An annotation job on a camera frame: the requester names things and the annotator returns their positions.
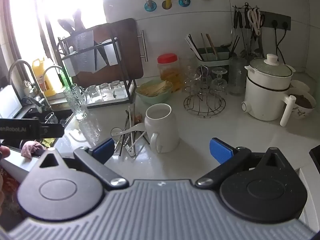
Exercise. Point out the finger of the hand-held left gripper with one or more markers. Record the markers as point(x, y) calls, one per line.
point(52, 131)

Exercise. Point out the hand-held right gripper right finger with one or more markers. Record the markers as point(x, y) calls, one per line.
point(220, 152)

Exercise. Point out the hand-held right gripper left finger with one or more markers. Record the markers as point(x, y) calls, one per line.
point(103, 151)

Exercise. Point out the black chopstick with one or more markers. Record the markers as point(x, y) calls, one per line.
point(146, 138)
point(123, 140)

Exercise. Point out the white chopstick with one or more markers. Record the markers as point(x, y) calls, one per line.
point(130, 130)

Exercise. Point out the white ceramic mug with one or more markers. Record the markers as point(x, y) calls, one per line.
point(161, 127)

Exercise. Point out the person's left hand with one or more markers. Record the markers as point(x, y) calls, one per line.
point(4, 152)

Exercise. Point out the yellow cloth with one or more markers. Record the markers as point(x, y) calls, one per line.
point(47, 142)

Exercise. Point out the clear wine glass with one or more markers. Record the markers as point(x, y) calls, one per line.
point(51, 118)

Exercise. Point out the black kitchen sink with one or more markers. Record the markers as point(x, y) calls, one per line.
point(32, 116)

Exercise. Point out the pink cloth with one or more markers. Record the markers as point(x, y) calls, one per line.
point(31, 150)

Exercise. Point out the tall textured glass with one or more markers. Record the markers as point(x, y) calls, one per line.
point(76, 102)

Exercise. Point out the white drip tray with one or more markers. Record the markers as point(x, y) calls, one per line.
point(107, 101)

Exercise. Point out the yellow detergent bottle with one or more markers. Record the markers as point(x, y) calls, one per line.
point(47, 80)

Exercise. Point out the small clear glass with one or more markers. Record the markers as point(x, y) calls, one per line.
point(105, 91)
point(117, 88)
point(93, 93)

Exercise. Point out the green detergent bottle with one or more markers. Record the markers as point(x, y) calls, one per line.
point(65, 77)

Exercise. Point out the tall steel faucet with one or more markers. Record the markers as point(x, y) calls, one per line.
point(15, 66)

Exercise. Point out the curved steel faucet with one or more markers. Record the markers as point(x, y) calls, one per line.
point(53, 68)

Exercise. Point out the black metal dish rack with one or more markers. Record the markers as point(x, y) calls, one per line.
point(130, 92)

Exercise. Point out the white rack cup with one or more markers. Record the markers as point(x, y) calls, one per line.
point(112, 52)
point(68, 65)

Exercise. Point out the clear stemmed glass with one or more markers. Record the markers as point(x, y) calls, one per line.
point(193, 77)
point(220, 80)

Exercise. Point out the green plastic basket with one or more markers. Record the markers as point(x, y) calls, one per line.
point(155, 99)

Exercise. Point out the white electric cooking pot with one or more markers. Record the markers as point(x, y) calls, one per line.
point(265, 92)

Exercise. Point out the tall clear glass jar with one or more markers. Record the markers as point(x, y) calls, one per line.
point(237, 77)

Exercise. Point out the dried noodle bundle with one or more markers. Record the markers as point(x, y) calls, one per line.
point(155, 88)

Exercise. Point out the clear glass pitcher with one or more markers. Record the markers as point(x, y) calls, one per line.
point(190, 70)

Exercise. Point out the textured steel cleaver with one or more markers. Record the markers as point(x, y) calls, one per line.
point(85, 47)

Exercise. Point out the black induction cooktop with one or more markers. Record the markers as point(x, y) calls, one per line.
point(315, 157)

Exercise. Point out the printed bowl brown contents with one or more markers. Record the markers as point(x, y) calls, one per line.
point(303, 105)

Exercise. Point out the green utensil holder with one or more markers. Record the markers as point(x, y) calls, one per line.
point(215, 56)

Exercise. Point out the red lid plastic jar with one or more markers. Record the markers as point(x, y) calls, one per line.
point(168, 70)

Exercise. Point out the brown wooden cutting board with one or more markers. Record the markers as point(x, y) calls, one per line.
point(125, 30)

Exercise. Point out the row of hanging kitchen tools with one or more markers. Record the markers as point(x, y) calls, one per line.
point(240, 30)

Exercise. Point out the dark wall socket panel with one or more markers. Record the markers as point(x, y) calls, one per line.
point(277, 20)

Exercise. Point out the blue wall cap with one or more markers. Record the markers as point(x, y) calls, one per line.
point(150, 5)
point(185, 2)

